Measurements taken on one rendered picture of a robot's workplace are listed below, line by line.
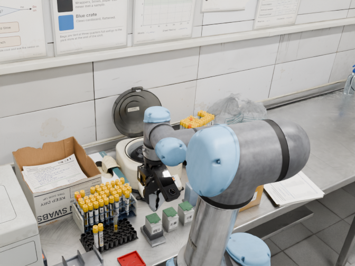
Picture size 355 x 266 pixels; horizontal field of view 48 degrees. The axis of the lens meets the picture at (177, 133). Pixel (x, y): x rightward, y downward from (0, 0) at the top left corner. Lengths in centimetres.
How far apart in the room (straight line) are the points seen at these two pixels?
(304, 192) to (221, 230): 92
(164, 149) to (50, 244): 57
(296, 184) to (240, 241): 72
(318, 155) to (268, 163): 132
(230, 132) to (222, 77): 136
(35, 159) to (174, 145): 77
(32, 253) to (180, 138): 48
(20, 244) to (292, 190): 106
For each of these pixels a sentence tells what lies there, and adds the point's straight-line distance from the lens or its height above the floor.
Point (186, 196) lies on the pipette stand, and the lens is 149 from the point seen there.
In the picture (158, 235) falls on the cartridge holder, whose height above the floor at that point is 90.
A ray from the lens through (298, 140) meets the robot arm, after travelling 71.
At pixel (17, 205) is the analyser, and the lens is 110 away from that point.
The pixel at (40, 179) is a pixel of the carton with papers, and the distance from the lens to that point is 157.
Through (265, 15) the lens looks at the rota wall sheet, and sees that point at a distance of 206.
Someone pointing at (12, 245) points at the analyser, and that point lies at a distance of 108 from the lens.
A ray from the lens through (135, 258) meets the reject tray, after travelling 133.
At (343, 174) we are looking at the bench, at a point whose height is 87.
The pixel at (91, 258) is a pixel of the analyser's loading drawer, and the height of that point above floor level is 92.
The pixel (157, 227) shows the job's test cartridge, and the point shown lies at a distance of 135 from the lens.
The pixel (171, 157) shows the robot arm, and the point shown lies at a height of 130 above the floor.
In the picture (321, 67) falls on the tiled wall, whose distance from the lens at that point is 258.
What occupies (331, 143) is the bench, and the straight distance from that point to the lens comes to 212.
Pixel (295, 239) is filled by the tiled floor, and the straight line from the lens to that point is 281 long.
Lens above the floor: 187
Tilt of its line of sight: 31 degrees down
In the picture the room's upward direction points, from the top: 4 degrees clockwise
